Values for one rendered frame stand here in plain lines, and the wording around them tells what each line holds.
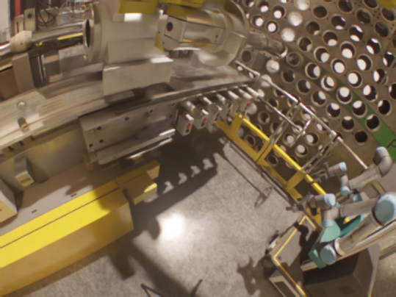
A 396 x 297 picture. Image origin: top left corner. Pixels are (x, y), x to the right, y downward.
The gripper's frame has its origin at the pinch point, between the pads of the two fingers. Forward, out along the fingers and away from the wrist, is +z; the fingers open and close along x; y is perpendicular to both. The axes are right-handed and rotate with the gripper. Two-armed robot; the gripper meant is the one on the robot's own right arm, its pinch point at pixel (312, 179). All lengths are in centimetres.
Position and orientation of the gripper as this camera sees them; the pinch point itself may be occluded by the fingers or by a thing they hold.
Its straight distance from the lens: 161.2
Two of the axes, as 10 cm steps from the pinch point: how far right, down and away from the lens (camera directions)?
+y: 4.7, 8.8, -0.9
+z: -5.8, 3.9, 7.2
